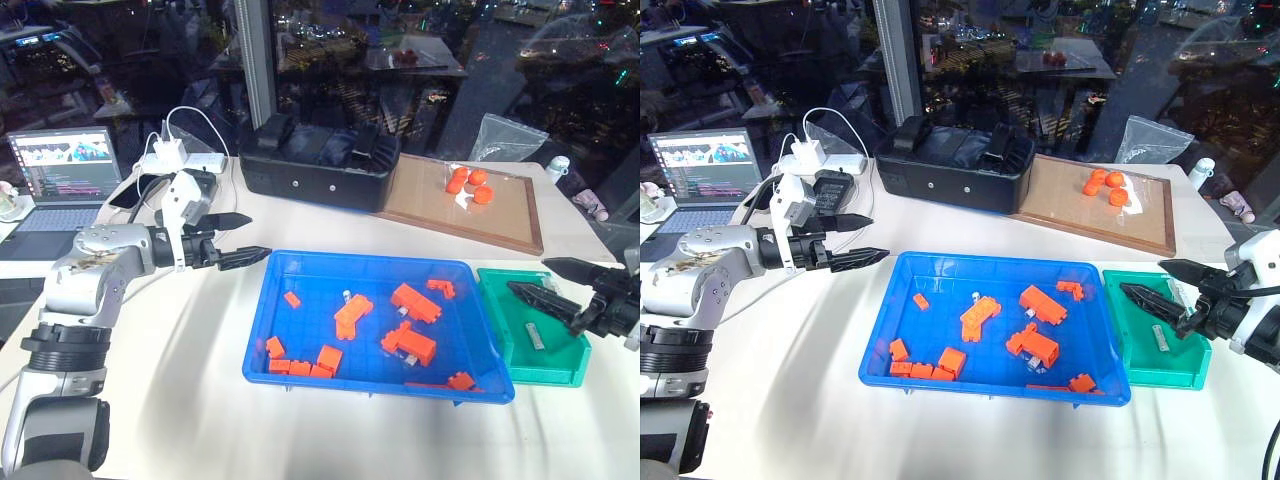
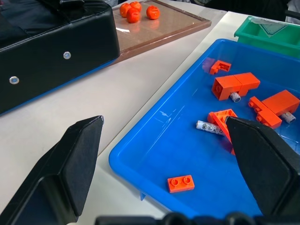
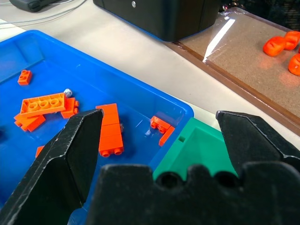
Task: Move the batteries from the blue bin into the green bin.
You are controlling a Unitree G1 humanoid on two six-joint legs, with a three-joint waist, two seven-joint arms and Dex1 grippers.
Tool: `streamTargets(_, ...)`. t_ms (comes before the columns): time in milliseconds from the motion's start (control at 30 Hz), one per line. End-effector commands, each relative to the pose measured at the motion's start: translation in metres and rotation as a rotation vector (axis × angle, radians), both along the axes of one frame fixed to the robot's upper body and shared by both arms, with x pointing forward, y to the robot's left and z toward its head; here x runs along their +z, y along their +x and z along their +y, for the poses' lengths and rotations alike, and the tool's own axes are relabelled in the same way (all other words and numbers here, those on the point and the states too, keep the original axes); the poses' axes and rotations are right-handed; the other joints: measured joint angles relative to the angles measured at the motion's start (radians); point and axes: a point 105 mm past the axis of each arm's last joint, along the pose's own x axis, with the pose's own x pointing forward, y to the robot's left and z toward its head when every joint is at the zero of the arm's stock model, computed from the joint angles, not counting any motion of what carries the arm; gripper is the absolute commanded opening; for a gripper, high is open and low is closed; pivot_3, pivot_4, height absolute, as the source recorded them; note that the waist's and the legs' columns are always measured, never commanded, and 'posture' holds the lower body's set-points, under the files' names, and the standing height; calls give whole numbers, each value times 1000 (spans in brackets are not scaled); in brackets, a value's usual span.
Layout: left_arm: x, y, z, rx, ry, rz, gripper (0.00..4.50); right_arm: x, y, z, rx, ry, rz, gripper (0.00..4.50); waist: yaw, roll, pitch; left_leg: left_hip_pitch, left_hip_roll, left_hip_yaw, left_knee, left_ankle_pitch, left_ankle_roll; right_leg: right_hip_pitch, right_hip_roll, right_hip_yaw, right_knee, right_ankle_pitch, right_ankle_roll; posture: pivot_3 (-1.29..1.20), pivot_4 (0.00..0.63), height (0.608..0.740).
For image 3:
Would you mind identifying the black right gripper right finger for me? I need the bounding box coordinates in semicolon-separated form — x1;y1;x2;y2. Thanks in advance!
215;110;300;176

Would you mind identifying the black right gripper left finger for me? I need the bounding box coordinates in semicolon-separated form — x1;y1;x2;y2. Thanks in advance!
0;108;105;225

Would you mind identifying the green plastic tray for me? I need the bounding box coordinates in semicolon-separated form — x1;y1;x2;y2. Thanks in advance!
152;117;239;181

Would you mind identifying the black box with blue base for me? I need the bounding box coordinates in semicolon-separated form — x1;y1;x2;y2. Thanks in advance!
92;0;221;43

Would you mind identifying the orange flat brick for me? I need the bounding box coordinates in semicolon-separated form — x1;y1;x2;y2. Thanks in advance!
158;126;176;147
13;113;46;133

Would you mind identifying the large orange hollow brick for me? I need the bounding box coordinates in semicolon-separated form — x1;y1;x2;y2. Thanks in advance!
20;92;67;118

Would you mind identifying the long orange brick stack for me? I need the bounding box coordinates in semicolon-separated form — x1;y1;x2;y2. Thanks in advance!
95;103;125;158

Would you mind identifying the brown framed cork board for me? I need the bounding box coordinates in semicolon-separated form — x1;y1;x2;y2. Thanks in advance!
166;6;300;130

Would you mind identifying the orange rounded plastic piece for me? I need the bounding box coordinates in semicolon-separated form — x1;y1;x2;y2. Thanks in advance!
288;53;300;76
262;35;287;57
283;30;300;51

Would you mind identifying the blue plastic bin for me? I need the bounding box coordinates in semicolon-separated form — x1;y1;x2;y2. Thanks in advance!
0;29;195;225

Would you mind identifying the small orange two-stud brick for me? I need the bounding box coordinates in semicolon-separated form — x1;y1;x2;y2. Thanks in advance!
17;69;33;86

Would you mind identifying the dark grey device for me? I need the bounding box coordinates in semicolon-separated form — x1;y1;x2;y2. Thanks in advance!
8;0;64;13

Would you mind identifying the grey cable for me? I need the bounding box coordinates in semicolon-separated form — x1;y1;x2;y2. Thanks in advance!
0;0;88;27

